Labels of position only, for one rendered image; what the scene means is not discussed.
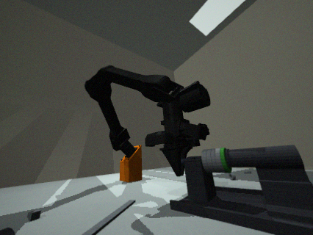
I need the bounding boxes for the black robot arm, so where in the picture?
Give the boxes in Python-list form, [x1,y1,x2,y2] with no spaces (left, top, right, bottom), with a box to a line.
[85,65,210,158]

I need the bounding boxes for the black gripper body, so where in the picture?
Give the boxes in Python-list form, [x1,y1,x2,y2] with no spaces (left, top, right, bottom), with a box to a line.
[145,114,200,148]

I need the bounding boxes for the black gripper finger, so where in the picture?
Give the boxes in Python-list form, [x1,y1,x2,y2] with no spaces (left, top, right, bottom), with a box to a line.
[181,146,193,176]
[160,146,184,176]

